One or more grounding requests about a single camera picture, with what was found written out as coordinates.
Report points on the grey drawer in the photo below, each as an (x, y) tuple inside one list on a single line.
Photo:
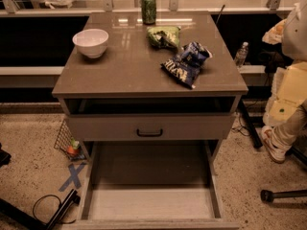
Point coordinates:
[(151, 186), (130, 127)]

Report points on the grey drawer cabinet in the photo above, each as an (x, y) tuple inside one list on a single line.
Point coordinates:
[(128, 78)]

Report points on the blue chip bag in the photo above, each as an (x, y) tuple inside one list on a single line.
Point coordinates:
[(186, 66)]

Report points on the green chip bag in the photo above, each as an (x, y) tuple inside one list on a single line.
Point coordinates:
[(164, 36)]

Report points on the orange green item in basket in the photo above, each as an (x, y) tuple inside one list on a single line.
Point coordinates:
[(74, 148)]

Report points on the white bowl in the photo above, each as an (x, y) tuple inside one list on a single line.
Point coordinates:
[(91, 43)]

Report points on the clear water bottle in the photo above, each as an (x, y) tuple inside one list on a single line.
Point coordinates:
[(241, 55)]

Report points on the black table leg right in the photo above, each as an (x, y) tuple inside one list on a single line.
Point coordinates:
[(256, 141)]

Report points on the green soda can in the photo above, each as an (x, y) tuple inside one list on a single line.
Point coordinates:
[(148, 8)]

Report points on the black bag on ledge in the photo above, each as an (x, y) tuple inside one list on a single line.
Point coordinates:
[(273, 60)]

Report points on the white sneaker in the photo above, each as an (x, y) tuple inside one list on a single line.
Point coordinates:
[(277, 155)]

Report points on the person's leg beige trousers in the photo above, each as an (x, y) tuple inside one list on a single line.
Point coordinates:
[(284, 135)]

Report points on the black chair leg caster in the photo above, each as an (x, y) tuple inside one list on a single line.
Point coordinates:
[(269, 196)]

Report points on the black stand leg left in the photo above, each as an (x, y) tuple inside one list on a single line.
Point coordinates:
[(47, 212)]

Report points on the wire mesh basket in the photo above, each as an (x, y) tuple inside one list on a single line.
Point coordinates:
[(63, 141)]

